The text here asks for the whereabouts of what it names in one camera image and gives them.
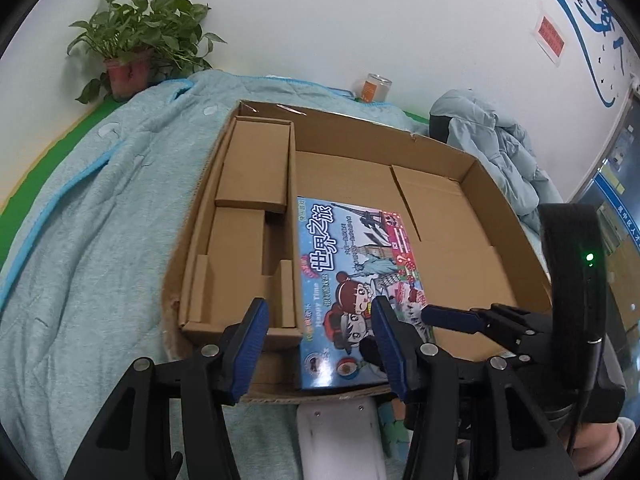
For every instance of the small orange label jar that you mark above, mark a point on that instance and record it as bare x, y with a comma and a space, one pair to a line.
375, 89

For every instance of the glass door with posters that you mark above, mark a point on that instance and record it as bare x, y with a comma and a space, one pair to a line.
614, 190

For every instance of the person's right hand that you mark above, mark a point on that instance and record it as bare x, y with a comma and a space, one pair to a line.
598, 447

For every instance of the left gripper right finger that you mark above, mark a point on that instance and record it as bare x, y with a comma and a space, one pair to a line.
397, 344

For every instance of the colourful board game box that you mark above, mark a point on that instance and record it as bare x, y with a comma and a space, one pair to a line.
349, 255

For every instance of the large cardboard tray box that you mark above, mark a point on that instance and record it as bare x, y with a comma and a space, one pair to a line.
240, 241

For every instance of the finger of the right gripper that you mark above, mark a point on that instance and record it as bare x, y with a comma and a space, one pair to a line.
460, 321

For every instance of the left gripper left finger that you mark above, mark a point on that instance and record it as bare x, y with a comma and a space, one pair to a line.
241, 350

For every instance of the red wall notice sign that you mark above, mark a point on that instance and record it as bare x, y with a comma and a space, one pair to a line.
549, 36

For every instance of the light blue puffer jacket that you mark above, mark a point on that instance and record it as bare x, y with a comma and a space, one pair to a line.
469, 123

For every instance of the potted plant red pot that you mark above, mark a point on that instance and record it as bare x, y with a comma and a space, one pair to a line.
143, 42

